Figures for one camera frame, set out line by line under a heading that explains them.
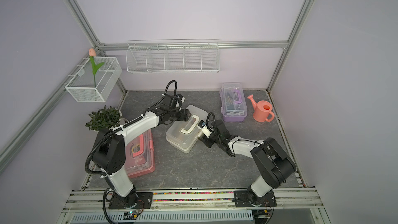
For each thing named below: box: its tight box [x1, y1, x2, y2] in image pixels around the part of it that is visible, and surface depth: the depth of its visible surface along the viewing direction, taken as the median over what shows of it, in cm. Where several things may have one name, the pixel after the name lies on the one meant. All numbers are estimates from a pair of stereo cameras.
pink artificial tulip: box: [88, 47, 105, 88], surface depth 86 cm
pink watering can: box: [247, 94, 275, 123], surface depth 99 cm
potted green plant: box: [84, 104, 123, 132], surface depth 84 cm
